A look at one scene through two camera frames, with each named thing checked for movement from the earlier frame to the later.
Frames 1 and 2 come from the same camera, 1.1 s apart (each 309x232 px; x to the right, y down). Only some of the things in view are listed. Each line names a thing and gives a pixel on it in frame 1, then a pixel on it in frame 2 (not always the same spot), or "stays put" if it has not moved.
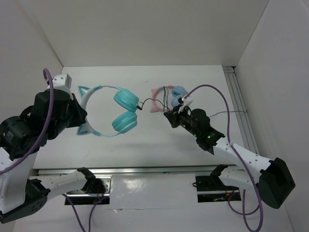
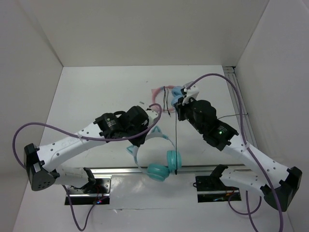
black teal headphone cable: (140, 108) → (175, 171)
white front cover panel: (153, 191) stays put
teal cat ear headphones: (125, 119) → (158, 172)
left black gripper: (82, 112) → (138, 141)
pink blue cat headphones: (177, 92) stays put
